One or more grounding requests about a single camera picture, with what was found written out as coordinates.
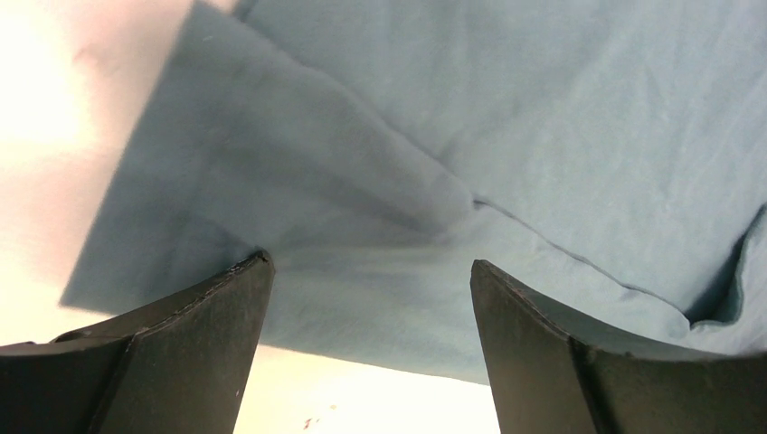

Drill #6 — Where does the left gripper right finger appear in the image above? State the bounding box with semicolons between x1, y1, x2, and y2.
470;259;766;433

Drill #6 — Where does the blue-grey t shirt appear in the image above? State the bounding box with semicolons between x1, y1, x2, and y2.
62;1;766;383

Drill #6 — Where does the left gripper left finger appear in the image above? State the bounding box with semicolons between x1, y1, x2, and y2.
1;251;275;433

